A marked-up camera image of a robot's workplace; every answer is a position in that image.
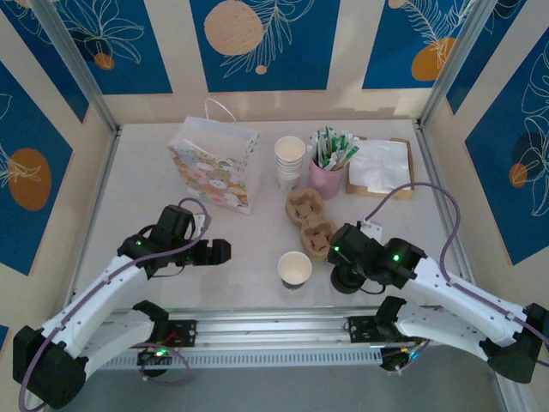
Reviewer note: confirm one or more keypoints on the brown napkin tray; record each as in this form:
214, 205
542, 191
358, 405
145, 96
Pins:
356, 189

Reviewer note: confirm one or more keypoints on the aluminium table side rail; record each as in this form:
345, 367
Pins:
104, 180
434, 180

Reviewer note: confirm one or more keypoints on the pink holder cup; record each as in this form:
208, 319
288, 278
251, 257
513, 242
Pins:
323, 184

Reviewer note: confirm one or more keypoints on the cartoon print paper gift bag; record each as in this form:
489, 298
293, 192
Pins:
214, 141

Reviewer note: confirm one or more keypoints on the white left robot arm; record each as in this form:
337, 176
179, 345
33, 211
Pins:
98, 296

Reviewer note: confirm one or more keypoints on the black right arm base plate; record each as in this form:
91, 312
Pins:
360, 329

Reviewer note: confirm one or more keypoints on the stack of white paper cups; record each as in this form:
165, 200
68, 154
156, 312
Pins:
290, 150

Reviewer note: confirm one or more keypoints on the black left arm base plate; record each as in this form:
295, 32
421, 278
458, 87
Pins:
184, 332

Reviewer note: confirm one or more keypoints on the black electronics module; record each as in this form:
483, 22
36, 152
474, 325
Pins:
396, 358
155, 356

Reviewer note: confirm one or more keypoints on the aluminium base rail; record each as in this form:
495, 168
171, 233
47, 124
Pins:
274, 328

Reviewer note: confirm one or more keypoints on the white paper napkins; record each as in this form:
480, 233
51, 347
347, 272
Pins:
379, 165

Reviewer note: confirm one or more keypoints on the aluminium frame post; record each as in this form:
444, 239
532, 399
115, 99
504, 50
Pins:
77, 64
450, 64

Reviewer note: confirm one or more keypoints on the paper coffee cup dark sleeve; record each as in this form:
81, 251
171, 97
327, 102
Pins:
295, 266

